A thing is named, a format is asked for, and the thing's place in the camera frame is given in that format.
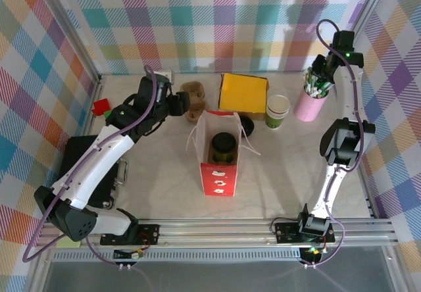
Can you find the small green block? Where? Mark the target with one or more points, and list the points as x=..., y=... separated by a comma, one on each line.
x=107, y=112

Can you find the large red block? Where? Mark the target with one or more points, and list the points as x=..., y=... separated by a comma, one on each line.
x=101, y=106

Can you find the green sticky note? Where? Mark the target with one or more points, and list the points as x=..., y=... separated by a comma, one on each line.
x=65, y=243

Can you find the yellow-topped cardboard box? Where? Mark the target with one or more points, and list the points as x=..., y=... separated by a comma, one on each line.
x=243, y=91

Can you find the aluminium mounting rail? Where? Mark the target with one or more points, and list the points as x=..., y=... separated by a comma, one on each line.
x=213, y=233

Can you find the black plastic cup lid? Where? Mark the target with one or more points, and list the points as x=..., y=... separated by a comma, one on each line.
x=249, y=135
x=224, y=140
x=248, y=124

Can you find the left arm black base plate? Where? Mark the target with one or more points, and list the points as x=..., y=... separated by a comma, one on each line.
x=151, y=234

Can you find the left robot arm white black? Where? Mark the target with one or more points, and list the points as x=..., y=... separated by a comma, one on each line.
x=98, y=163

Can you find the green white wrapped straw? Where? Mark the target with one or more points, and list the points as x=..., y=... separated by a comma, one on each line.
x=308, y=80
x=318, y=86
x=330, y=86

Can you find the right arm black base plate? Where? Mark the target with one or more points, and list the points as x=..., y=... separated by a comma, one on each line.
x=286, y=233

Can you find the small connector board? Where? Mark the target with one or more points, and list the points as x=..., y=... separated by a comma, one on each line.
x=314, y=252
x=135, y=255

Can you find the red paper takeout bag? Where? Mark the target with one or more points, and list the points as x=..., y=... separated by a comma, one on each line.
x=218, y=181

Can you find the aluminium frame post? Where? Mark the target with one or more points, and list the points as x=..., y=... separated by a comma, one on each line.
x=70, y=29
x=358, y=25

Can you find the pink cylindrical straw holder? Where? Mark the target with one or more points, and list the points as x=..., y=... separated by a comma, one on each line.
x=309, y=108

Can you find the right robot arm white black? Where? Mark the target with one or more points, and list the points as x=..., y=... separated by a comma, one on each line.
x=345, y=140

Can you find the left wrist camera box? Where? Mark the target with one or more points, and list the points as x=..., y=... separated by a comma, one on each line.
x=163, y=75

